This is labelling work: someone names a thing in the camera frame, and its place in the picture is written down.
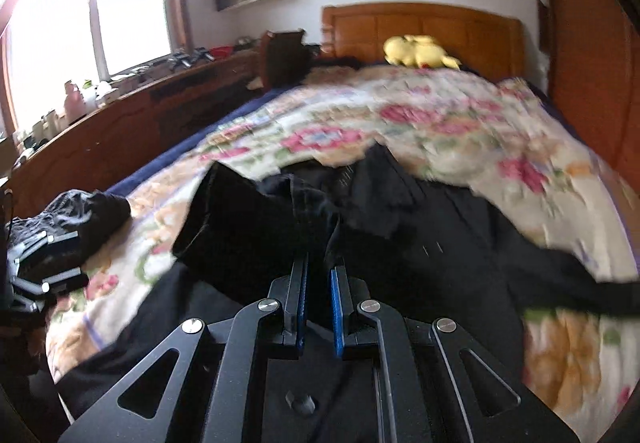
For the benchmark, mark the black pants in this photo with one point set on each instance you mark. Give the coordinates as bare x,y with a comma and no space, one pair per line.
380,233

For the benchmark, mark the white bottle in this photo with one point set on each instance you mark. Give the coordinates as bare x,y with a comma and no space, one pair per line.
92,98

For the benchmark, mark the pink bottle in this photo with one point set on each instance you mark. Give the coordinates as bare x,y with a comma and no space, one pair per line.
72,100

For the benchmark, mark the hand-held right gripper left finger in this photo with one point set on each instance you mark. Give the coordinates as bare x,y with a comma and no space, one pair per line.
301,313

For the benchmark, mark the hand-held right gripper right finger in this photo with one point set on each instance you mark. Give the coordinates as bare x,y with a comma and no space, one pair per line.
337,318

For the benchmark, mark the long wooden dresser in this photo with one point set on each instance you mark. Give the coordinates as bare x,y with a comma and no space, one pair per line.
115,123

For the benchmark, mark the floral blanket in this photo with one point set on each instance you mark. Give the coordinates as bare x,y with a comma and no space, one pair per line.
450,133

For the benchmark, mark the yellow plush toy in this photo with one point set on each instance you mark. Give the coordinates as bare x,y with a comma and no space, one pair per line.
417,52

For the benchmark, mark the window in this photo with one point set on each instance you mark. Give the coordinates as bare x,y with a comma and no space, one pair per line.
85,8

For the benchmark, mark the wooden wardrobe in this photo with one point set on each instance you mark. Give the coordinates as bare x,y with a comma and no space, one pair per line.
585,48

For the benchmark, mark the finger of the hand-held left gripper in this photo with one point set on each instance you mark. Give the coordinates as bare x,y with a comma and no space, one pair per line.
55,241
62,279

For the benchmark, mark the wooden bed headboard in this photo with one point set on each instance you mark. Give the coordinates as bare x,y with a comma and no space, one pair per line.
425,28

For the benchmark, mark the dark wooden chair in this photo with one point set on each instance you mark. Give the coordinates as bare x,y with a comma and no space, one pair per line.
285,58

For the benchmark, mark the blue bed sheet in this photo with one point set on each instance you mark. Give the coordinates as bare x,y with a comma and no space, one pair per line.
170,158

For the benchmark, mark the dark crumpled garment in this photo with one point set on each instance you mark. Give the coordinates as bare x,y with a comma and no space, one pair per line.
75,215

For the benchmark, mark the red bowl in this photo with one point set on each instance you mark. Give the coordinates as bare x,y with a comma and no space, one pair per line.
220,52

